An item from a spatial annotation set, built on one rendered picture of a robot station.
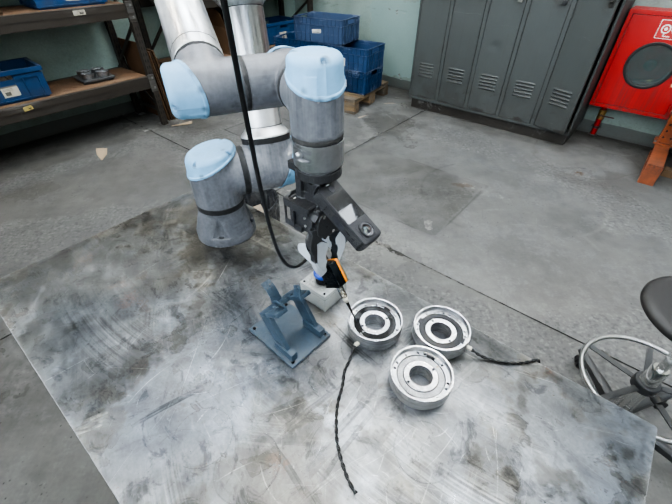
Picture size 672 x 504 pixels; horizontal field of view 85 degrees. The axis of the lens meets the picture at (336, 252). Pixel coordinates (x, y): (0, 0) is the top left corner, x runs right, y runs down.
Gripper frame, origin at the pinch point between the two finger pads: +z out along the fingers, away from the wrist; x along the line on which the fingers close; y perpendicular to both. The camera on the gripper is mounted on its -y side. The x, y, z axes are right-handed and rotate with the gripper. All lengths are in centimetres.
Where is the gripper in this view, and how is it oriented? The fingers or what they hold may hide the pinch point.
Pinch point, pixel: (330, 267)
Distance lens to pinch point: 67.4
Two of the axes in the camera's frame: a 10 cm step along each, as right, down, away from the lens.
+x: -6.8, 4.8, -5.6
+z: 0.0, 7.6, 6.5
